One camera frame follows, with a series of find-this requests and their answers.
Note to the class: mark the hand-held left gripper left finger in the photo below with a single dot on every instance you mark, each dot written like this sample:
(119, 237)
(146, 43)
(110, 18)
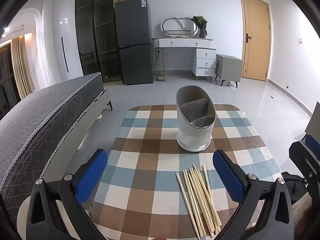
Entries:
(91, 177)

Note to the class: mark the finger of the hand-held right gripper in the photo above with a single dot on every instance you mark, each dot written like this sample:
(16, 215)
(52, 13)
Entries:
(313, 142)

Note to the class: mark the beige curtain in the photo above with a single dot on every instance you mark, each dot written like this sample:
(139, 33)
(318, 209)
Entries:
(22, 67)

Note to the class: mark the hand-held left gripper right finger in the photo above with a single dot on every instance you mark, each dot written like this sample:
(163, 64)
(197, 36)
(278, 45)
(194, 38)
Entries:
(228, 177)

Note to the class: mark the dark grey refrigerator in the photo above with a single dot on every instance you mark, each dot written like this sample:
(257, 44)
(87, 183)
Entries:
(135, 30)

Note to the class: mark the white dressing table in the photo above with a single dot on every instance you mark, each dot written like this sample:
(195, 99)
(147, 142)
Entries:
(183, 43)

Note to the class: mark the pile of wooden chopsticks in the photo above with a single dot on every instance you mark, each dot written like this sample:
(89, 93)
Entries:
(197, 192)

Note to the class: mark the grey white utensil holder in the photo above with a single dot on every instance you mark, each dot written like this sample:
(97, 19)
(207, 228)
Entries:
(192, 135)

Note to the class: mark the dark grey quilted mattress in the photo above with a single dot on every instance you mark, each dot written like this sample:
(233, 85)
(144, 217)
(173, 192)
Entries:
(37, 120)

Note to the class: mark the black bag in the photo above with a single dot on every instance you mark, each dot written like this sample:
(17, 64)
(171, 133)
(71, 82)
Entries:
(295, 187)

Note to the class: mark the grey nightstand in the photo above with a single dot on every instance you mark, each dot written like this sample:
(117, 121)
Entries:
(228, 67)

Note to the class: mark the beige textured fabric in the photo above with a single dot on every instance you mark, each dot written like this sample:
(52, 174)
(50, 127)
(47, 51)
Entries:
(301, 206)

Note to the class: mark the dark window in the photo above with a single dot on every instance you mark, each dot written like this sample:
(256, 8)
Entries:
(6, 80)

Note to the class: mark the wooden door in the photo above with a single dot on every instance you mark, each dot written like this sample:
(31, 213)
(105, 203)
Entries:
(255, 42)

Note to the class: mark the dark glass cabinet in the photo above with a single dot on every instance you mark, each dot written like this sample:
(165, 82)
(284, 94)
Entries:
(97, 30)

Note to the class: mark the oval mirror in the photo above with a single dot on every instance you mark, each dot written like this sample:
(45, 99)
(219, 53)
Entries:
(180, 28)

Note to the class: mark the checkered tablecloth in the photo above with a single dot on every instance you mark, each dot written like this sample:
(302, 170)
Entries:
(140, 142)

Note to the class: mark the grey bed frame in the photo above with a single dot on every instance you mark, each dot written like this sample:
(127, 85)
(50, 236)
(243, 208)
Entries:
(92, 107)

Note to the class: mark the white wardrobe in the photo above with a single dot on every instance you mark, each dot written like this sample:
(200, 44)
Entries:
(57, 50)

